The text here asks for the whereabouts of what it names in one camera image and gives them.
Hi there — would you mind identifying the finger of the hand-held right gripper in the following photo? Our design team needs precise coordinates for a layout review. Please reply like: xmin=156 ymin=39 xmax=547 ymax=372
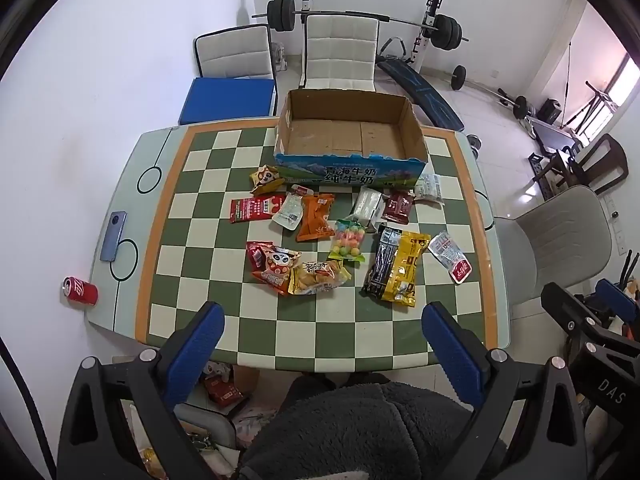
xmin=595 ymin=279 xmax=640 ymax=341
xmin=541 ymin=282 xmax=609 ymax=349

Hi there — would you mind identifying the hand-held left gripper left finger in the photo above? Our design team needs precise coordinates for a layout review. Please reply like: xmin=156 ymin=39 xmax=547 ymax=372
xmin=56 ymin=301 xmax=226 ymax=480

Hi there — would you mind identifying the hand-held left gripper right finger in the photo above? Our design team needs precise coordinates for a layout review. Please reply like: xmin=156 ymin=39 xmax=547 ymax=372
xmin=421 ymin=301 xmax=590 ymax=480

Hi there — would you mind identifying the yellow snack packet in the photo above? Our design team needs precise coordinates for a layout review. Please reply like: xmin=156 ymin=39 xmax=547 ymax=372
xmin=382 ymin=230 xmax=432 ymax=308

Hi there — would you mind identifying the black snack packet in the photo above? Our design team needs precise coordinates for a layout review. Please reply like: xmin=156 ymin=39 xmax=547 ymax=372
xmin=362 ymin=225 xmax=403 ymax=303

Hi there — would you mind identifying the large red panda packet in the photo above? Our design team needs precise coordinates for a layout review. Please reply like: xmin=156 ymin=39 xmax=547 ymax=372
xmin=252 ymin=245 xmax=303 ymax=297

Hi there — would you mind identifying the yellow fried snack bag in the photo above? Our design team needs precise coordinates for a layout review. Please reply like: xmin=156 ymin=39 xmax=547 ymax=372
xmin=287 ymin=257 xmax=353 ymax=297

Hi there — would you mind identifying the colourful candy ball bag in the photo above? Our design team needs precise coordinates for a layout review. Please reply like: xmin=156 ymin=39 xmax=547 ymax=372
xmin=327 ymin=217 xmax=378 ymax=266

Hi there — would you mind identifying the dark red snack packet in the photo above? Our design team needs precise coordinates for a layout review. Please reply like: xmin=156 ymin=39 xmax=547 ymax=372
xmin=381 ymin=190 xmax=417 ymax=225

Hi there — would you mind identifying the clear white pouch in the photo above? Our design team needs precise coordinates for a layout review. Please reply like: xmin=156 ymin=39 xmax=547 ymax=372
xmin=271 ymin=185 xmax=313 ymax=231

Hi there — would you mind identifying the white snack packet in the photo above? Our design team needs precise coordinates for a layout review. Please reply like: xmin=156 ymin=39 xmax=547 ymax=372
xmin=351 ymin=186 xmax=387 ymax=233

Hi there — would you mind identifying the orange snack packet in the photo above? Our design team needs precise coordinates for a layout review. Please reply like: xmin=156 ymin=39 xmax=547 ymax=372
xmin=295 ymin=193 xmax=337 ymax=243

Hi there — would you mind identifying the cardboard box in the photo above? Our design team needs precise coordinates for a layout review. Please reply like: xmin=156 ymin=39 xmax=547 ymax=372
xmin=273 ymin=88 xmax=428 ymax=187

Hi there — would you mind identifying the red box under table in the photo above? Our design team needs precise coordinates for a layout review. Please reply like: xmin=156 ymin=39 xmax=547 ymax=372
xmin=202 ymin=375 xmax=246 ymax=408

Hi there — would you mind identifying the grey plastic chair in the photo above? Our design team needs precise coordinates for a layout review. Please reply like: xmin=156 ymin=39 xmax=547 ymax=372
xmin=492 ymin=185 xmax=613 ymax=321

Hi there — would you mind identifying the white red sauce packet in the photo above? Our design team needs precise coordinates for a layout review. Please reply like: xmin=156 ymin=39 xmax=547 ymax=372
xmin=427 ymin=231 xmax=473 ymax=286

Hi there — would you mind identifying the small red packet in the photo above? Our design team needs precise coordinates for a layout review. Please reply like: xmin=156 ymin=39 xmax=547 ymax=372
xmin=245 ymin=241 xmax=271 ymax=268

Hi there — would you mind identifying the person's grey fleece clothing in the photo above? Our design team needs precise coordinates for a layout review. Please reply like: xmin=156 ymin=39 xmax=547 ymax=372
xmin=237 ymin=375 xmax=506 ymax=480

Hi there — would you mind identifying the red soda can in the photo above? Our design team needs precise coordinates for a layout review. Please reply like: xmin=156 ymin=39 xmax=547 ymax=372
xmin=61 ymin=276 xmax=99 ymax=307

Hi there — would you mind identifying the blue smartphone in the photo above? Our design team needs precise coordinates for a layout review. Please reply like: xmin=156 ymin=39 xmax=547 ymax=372
xmin=99 ymin=211 xmax=128 ymax=262

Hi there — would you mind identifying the dark wooden chair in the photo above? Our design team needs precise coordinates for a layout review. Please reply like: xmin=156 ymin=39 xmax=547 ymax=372
xmin=570 ymin=132 xmax=630 ymax=196

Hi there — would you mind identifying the clear white printed packet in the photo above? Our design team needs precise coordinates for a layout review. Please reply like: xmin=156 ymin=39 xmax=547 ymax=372
xmin=414 ymin=172 xmax=445 ymax=206

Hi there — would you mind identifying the black flat screen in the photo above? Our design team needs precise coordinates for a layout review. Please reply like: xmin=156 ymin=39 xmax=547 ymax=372
xmin=525 ymin=117 xmax=583 ymax=156

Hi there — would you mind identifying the small orange panda packet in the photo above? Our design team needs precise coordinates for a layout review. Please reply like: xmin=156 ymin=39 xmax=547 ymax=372
xmin=249 ymin=166 xmax=285 ymax=196

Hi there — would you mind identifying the black speaker box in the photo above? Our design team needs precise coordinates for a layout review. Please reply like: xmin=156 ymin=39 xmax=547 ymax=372
xmin=539 ymin=99 xmax=563 ymax=125

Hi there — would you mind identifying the blue seat cushion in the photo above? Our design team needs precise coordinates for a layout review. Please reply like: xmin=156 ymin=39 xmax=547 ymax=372
xmin=177 ymin=77 xmax=277 ymax=126

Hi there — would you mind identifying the black blue sit-up bench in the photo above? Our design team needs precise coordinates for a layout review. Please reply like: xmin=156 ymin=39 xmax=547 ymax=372
xmin=376 ymin=37 xmax=466 ymax=131

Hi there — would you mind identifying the curl bar with plates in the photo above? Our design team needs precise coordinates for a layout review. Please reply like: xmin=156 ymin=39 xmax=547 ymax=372
xmin=451 ymin=64 xmax=531 ymax=121

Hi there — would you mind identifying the white padded chair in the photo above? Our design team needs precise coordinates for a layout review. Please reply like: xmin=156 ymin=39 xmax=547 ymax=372
xmin=299 ymin=14 xmax=380 ymax=93

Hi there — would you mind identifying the barbell with black plates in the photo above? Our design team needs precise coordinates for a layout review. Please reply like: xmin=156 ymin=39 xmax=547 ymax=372
xmin=251 ymin=0 xmax=471 ymax=53

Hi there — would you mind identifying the white chair with black frame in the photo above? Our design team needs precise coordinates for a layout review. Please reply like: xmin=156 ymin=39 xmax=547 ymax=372
xmin=194 ymin=24 xmax=278 ymax=81

